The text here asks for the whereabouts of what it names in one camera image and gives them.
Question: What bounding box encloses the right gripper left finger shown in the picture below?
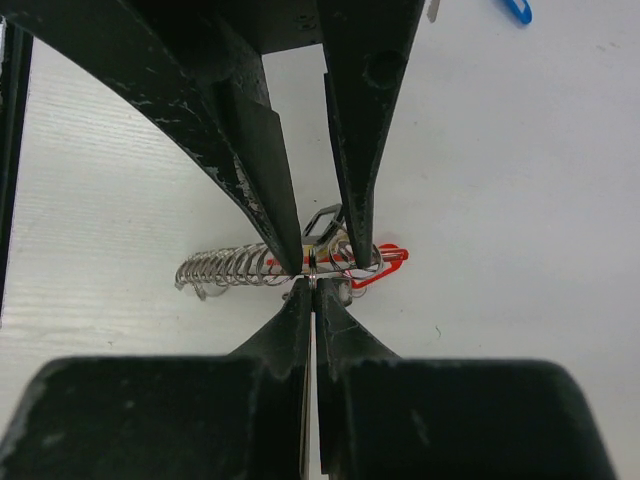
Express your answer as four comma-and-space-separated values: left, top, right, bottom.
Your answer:
1, 280, 313, 479

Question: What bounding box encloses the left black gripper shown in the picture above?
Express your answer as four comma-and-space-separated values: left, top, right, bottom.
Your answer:
0, 0, 331, 311

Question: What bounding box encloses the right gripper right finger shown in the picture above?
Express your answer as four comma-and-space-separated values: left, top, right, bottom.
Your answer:
314, 279, 615, 479

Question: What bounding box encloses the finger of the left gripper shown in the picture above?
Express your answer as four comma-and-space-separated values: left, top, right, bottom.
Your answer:
316, 0, 424, 268

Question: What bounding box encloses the silver chain keyring red tag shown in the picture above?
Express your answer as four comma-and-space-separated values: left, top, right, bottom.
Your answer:
174, 235, 409, 301

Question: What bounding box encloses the key with yellow tag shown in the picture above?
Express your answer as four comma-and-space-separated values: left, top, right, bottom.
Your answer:
301, 203, 346, 275

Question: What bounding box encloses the key with blue tag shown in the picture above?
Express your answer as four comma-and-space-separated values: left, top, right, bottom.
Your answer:
495, 0, 533, 26

